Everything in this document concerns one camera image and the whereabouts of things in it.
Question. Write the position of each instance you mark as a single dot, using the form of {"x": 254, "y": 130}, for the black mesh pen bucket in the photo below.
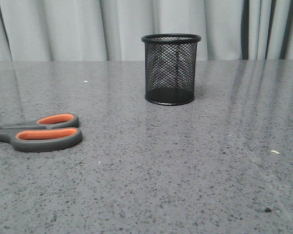
{"x": 170, "y": 61}

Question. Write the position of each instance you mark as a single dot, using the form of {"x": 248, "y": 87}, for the grey orange handled scissors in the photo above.
{"x": 51, "y": 133}

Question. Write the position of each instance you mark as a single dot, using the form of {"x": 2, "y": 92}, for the small black crumb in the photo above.
{"x": 267, "y": 210}

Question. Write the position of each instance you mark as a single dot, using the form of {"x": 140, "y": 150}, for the grey pleated curtain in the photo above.
{"x": 82, "y": 30}

